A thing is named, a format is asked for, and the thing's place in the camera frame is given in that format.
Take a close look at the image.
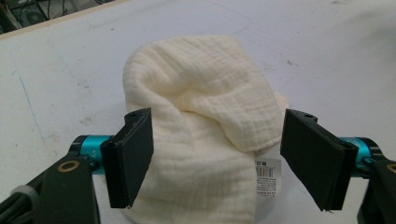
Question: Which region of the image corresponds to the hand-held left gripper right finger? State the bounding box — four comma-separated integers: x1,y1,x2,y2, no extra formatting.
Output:
279,108,383,212

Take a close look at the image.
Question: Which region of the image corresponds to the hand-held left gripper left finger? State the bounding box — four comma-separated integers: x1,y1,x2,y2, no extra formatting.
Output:
70,107,154,209

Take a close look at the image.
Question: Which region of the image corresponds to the cream muslin cloth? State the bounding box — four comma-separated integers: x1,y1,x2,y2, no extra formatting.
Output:
121,35,290,224

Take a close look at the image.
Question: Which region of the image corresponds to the white paper label tag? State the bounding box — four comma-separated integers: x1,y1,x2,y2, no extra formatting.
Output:
254,148,282,199

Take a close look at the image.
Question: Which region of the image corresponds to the wooden table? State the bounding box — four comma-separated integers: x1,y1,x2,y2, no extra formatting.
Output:
0,0,134,41

